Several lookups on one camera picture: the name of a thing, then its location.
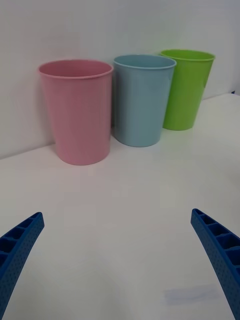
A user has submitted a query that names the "pink plastic bin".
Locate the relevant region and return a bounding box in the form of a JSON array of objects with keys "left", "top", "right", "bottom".
[{"left": 37, "top": 58, "right": 115, "bottom": 166}]

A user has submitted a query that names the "green plastic bin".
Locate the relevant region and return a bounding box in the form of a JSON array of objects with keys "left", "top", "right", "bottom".
[{"left": 158, "top": 48, "right": 216, "bottom": 131}]

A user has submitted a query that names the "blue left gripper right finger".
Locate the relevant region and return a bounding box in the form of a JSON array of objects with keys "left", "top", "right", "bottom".
[{"left": 190, "top": 208, "right": 240, "bottom": 320}]

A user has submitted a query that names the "pale blue plastic bin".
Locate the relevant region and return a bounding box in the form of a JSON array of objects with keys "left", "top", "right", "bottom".
[{"left": 112, "top": 54, "right": 177, "bottom": 148}]

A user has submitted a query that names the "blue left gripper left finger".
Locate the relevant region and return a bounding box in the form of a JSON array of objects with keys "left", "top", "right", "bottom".
[{"left": 0, "top": 211, "right": 45, "bottom": 320}]

